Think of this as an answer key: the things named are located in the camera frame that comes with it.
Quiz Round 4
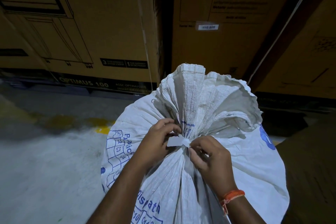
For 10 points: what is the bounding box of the person's right hand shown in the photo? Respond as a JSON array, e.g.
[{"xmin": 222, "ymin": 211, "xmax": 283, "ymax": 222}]
[{"xmin": 189, "ymin": 136, "xmax": 238, "ymax": 201}]

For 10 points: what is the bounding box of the person's left hand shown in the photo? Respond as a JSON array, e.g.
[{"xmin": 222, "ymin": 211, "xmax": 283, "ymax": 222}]
[{"xmin": 131, "ymin": 118, "xmax": 182, "ymax": 170}]

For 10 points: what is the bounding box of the white plastic zip tie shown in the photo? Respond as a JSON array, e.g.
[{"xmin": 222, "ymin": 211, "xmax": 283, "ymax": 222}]
[{"xmin": 167, "ymin": 135, "xmax": 192, "ymax": 148}]

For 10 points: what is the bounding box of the white woven sack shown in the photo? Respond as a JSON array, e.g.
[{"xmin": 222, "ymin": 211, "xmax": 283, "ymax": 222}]
[{"xmin": 100, "ymin": 63, "xmax": 290, "ymax": 224}]

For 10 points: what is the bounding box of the person's left forearm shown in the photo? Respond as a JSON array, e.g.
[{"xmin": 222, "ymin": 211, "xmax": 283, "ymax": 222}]
[{"xmin": 86, "ymin": 157, "xmax": 150, "ymax": 224}]

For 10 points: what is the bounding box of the small brown cardboard box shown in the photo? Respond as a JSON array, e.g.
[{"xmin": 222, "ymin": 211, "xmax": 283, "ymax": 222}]
[{"xmin": 275, "ymin": 116, "xmax": 336, "ymax": 224}]

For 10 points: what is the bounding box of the large carton with text panel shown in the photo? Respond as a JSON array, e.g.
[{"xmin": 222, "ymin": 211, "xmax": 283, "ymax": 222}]
[{"xmin": 172, "ymin": 0, "xmax": 305, "ymax": 80}]

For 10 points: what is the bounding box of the white barcode sticker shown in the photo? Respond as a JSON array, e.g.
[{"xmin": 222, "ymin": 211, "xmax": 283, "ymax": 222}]
[{"xmin": 195, "ymin": 23, "xmax": 220, "ymax": 31}]

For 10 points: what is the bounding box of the large carton with fan drawing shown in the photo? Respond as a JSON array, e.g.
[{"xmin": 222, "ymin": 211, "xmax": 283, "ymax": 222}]
[{"xmin": 256, "ymin": 0, "xmax": 336, "ymax": 100}]

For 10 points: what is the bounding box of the large carton with cabinet drawing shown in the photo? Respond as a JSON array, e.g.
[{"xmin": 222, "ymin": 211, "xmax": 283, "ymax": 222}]
[{"xmin": 0, "ymin": 0, "xmax": 165, "ymax": 95}]

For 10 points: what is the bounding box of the orange thread bracelet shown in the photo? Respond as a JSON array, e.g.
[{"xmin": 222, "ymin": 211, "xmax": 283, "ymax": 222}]
[{"xmin": 219, "ymin": 189, "xmax": 246, "ymax": 215}]

